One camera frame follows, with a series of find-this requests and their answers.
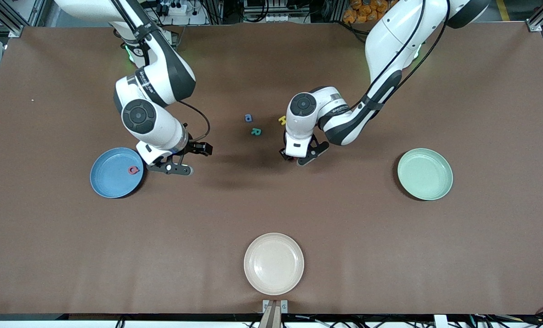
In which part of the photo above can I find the blue round plate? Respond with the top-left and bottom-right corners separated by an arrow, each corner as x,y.
89,147 -> 144,199

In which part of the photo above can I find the cream round plate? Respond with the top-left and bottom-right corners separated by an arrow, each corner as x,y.
243,233 -> 305,296

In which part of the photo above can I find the green round plate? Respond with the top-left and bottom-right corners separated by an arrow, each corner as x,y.
397,148 -> 454,201

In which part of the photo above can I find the pile of orange fruit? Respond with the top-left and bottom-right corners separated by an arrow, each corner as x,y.
343,0 -> 390,24

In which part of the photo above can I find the white power strip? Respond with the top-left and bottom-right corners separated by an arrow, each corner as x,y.
159,1 -> 195,17

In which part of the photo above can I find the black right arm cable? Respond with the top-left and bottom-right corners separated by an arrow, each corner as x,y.
112,0 -> 211,143

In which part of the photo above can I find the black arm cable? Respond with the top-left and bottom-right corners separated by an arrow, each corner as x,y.
360,0 -> 450,112
112,0 -> 211,143

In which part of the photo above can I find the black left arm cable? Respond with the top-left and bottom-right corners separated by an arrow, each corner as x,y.
360,0 -> 450,112

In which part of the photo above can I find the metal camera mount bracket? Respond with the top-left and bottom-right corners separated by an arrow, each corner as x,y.
259,299 -> 288,328

